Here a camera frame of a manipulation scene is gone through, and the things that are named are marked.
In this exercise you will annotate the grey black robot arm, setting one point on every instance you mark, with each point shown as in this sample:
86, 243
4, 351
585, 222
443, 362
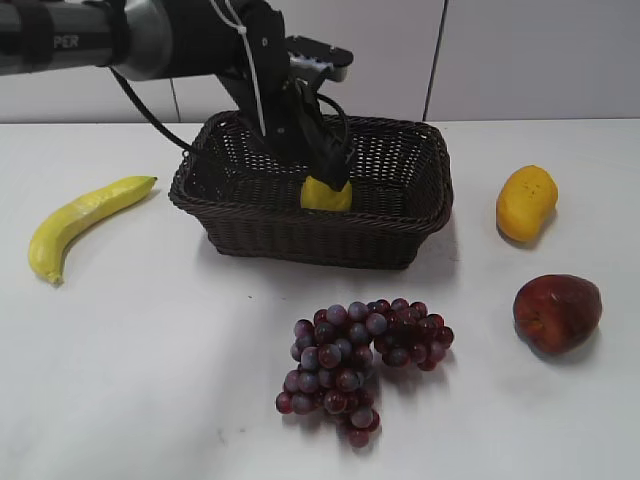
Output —
136, 40

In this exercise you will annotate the orange yellow mango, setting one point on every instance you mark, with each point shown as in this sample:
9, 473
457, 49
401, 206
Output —
525, 203

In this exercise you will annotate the yellow lemon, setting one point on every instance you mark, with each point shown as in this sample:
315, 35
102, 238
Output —
316, 195

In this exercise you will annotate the dark red apple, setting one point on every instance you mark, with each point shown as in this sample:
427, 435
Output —
557, 313

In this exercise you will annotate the black wicker basket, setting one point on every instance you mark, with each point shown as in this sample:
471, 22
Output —
249, 204

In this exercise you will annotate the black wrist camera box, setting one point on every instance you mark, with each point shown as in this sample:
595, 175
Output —
311, 58

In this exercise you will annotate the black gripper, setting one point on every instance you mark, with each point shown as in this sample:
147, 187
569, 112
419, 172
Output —
261, 84

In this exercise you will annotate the yellow banana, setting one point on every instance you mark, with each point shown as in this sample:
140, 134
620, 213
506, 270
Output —
51, 239

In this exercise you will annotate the purple grape bunch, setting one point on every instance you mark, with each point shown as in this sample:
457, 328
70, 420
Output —
335, 355

